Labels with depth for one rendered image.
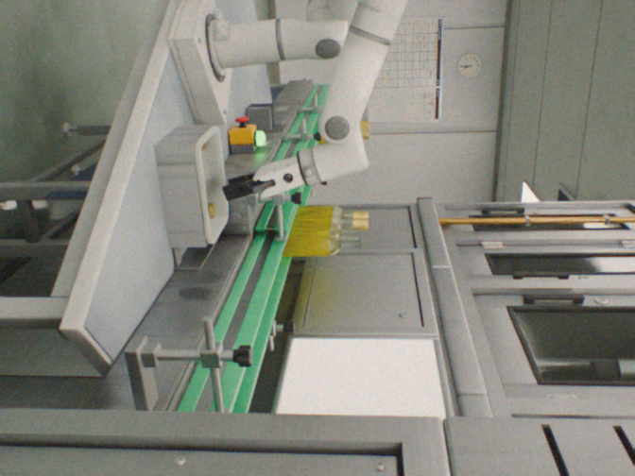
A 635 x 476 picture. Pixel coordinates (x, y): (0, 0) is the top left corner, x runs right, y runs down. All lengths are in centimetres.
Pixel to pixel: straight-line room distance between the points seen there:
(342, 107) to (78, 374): 81
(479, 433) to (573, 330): 98
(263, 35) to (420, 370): 81
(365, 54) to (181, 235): 52
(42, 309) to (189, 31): 65
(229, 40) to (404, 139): 617
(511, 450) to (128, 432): 35
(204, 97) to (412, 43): 599
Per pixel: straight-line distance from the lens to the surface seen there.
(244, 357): 82
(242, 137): 179
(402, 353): 131
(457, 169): 769
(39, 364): 151
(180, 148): 120
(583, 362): 144
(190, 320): 111
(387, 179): 765
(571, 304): 165
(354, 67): 113
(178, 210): 125
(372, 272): 164
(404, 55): 733
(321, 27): 140
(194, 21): 139
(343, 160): 119
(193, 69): 139
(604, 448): 61
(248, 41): 143
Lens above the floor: 117
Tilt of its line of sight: 5 degrees down
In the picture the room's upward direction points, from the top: 90 degrees clockwise
